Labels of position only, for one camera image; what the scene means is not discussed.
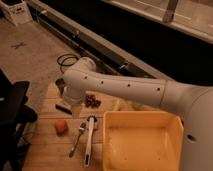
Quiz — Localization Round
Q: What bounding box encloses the red apple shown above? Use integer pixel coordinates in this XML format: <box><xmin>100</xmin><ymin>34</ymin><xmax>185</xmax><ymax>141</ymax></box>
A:
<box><xmin>54</xmin><ymin>120</ymin><xmax>68</xmax><ymax>135</ymax></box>

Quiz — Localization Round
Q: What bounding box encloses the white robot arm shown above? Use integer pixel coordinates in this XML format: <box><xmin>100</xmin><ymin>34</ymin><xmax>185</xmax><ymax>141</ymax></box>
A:
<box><xmin>63</xmin><ymin>57</ymin><xmax>213</xmax><ymax>171</ymax></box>

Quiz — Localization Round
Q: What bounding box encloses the yellow plastic tray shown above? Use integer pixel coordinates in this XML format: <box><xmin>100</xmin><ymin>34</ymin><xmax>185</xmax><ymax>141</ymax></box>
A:
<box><xmin>103</xmin><ymin>111</ymin><xmax>183</xmax><ymax>171</ymax></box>

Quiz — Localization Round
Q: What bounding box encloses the bunch of dark grapes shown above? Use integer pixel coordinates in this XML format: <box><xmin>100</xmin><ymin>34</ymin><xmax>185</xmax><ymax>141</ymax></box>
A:
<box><xmin>85</xmin><ymin>94</ymin><xmax>101</xmax><ymax>108</ymax></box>

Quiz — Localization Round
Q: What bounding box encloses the metal spoon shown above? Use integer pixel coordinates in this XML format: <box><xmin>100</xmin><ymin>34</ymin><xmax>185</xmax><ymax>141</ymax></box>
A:
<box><xmin>69</xmin><ymin>122</ymin><xmax>86</xmax><ymax>158</ymax></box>

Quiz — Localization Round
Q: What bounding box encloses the dark metal cup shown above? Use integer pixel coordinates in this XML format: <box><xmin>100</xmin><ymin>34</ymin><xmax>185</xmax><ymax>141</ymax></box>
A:
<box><xmin>55</xmin><ymin>78</ymin><xmax>65</xmax><ymax>96</ymax></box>

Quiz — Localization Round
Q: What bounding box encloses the black chair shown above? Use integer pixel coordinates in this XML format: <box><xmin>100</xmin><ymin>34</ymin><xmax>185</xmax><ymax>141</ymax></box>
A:
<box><xmin>0</xmin><ymin>69</ymin><xmax>38</xmax><ymax>171</ymax></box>

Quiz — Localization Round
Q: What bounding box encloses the white cardboard box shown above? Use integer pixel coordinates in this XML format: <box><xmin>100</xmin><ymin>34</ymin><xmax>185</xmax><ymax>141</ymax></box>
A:
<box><xmin>0</xmin><ymin>0</ymin><xmax>32</xmax><ymax>26</ymax></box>

